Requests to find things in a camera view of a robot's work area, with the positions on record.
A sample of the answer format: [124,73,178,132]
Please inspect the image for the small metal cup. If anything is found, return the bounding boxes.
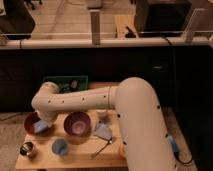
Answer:
[19,142,37,158]

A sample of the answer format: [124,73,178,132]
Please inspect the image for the purple bowl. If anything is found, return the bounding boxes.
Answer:
[64,112,91,137]

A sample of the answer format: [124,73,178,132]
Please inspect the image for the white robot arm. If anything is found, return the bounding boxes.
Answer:
[31,77,177,171]

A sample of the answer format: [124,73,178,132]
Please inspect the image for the blue cup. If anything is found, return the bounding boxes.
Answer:
[52,139,68,156]

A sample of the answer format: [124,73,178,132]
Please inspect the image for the black cable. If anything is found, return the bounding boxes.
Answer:
[161,35,194,166]

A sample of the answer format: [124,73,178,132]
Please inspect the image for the grey blue cloth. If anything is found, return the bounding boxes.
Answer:
[94,123,112,140]

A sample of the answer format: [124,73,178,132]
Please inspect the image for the green plastic bin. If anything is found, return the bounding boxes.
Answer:
[43,75,88,93]

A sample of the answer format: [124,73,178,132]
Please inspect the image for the black box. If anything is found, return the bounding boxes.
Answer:
[134,0,191,32]

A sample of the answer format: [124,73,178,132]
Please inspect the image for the white horizontal rail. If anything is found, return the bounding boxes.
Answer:
[0,37,213,50]

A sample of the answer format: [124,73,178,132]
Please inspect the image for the black office chair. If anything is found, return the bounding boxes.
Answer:
[0,0,35,40]

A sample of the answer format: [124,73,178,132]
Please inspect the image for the grey vertical post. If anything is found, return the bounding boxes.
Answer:
[90,10,100,45]

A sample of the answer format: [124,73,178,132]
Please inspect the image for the red bowl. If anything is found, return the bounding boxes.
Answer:
[24,112,53,135]

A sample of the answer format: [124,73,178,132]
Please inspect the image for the blue sponge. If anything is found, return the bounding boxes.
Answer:
[34,120,49,133]

